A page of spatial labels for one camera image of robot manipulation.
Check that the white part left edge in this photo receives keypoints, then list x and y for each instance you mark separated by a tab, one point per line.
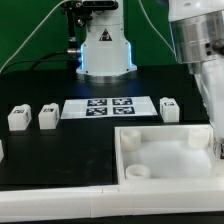
1	151

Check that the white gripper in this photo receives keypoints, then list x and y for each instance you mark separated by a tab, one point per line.
210	81

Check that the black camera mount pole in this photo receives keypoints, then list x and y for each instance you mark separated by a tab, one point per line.
73	10

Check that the white front obstacle bar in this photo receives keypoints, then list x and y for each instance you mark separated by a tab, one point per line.
153	197

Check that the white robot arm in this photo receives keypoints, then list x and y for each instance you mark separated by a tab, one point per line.
122	35

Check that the white square tabletop tray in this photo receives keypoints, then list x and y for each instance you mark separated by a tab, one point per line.
145	153

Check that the white sheet with tags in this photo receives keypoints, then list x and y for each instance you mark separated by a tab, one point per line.
108	107

